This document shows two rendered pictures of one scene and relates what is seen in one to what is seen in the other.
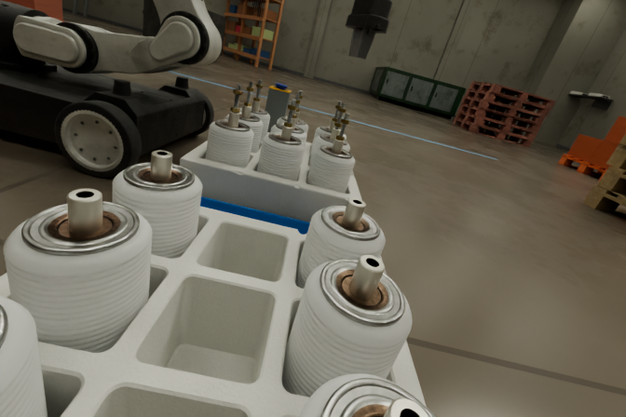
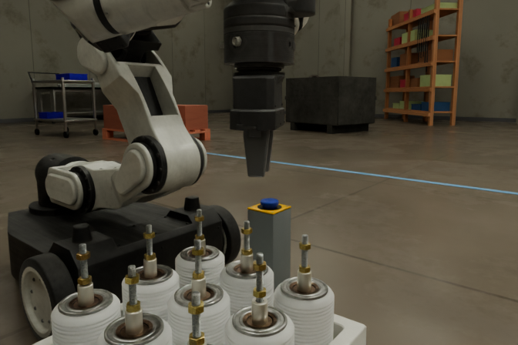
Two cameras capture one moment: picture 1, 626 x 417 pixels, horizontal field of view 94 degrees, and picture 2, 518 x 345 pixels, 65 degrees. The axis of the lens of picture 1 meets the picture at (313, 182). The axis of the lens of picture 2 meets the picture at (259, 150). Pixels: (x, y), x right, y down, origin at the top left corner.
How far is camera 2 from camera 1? 0.54 m
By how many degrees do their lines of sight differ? 42
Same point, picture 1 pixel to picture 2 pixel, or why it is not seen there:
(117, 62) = (106, 199)
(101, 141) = (44, 301)
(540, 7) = not seen: outside the picture
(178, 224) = not seen: outside the picture
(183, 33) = (136, 161)
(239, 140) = (72, 330)
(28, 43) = (52, 191)
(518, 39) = not seen: outside the picture
